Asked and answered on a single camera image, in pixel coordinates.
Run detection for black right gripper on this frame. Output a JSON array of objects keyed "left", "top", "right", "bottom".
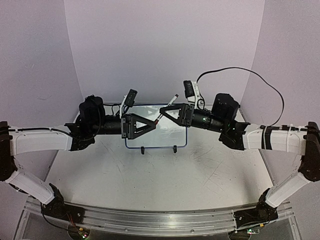
[{"left": 157, "top": 102, "right": 226, "bottom": 133}]

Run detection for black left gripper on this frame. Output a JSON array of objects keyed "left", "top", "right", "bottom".
[{"left": 88, "top": 112, "right": 157, "bottom": 139}]

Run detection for small blue-framed whiteboard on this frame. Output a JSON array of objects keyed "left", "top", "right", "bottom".
[{"left": 125, "top": 104, "right": 188, "bottom": 149}]

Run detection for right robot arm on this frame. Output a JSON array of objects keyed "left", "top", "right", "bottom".
[{"left": 159, "top": 93, "right": 320, "bottom": 229}]

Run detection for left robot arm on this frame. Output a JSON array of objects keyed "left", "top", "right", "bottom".
[{"left": 0, "top": 95, "right": 158, "bottom": 223}]

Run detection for black whiteboard stand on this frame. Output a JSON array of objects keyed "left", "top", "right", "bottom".
[{"left": 140, "top": 145, "right": 178, "bottom": 155}]

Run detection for left circuit board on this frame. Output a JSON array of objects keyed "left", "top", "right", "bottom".
[{"left": 76, "top": 227, "right": 90, "bottom": 239}]

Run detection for circuit board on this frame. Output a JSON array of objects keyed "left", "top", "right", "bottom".
[
  {"left": 76, "top": 227, "right": 90, "bottom": 239},
  {"left": 246, "top": 226, "right": 261, "bottom": 236}
]

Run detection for right circuit board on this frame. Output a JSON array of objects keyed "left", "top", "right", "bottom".
[{"left": 246, "top": 226, "right": 261, "bottom": 236}]

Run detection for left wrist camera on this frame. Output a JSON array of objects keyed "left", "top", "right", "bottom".
[{"left": 119, "top": 89, "right": 138, "bottom": 118}]

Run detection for black right camera cable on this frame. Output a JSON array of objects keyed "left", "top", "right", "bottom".
[{"left": 196, "top": 66, "right": 285, "bottom": 127}]

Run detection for aluminium front rail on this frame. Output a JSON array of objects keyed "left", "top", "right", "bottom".
[{"left": 24, "top": 198, "right": 298, "bottom": 237}]

